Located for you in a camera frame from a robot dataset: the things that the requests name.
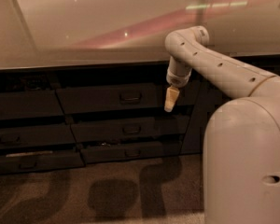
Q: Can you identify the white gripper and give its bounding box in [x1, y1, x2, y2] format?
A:
[164, 57, 192, 112]

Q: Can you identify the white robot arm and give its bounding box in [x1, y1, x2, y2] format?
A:
[164, 26, 280, 224]

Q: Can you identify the dark drawer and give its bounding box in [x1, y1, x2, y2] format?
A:
[0, 124, 75, 149]
[71, 115, 189, 143]
[55, 81, 200, 115]
[0, 91, 63, 120]
[80, 140, 181, 163]
[0, 150, 84, 175]

